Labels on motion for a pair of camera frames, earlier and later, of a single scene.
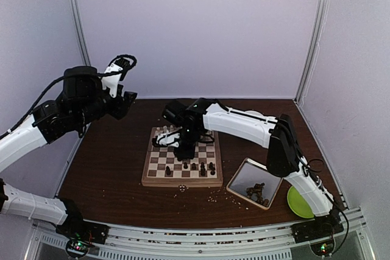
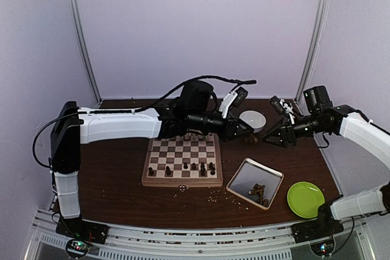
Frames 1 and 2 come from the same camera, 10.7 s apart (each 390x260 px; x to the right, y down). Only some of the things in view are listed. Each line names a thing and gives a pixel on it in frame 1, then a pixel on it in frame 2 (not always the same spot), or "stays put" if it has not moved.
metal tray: (253, 182) stays put
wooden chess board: (162, 168) stays put
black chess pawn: (202, 170) stays put
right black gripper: (187, 153) to (286, 132)
